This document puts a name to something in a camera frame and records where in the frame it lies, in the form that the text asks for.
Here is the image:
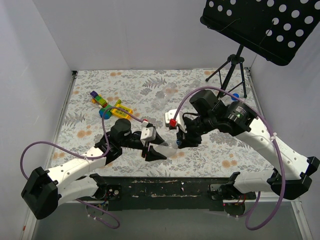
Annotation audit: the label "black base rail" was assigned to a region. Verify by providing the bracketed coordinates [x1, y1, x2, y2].
[90, 173, 243, 211]

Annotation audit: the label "black music stand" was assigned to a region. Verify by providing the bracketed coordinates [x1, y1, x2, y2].
[200, 0, 320, 90]

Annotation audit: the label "purple cable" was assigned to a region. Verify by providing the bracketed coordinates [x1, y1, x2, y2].
[19, 106, 150, 229]
[169, 86, 286, 231]

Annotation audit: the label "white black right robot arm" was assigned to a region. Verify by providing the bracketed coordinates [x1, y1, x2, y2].
[169, 89, 320, 200]

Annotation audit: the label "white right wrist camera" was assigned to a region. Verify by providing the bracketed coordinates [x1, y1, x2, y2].
[164, 109, 187, 133]

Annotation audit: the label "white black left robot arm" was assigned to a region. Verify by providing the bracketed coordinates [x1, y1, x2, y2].
[21, 118, 168, 220]

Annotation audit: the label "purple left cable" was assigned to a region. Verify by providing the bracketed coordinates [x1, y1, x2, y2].
[19, 106, 150, 229]

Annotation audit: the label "toy block car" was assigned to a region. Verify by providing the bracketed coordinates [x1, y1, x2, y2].
[90, 91, 109, 108]

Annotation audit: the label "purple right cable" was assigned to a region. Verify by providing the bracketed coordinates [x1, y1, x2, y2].
[169, 86, 286, 231]

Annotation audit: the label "yellow window toy block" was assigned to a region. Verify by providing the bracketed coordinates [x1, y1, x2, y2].
[111, 104, 133, 120]

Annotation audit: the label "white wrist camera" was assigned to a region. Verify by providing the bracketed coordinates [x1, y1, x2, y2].
[140, 126, 157, 142]
[164, 109, 187, 133]

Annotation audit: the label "clear bottle blue label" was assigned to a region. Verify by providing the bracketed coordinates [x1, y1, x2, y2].
[231, 93, 240, 101]

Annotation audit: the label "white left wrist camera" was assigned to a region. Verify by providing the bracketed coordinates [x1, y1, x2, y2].
[140, 126, 157, 142]

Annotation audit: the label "green blue toy blocks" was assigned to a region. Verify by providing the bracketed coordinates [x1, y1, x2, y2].
[98, 100, 113, 120]

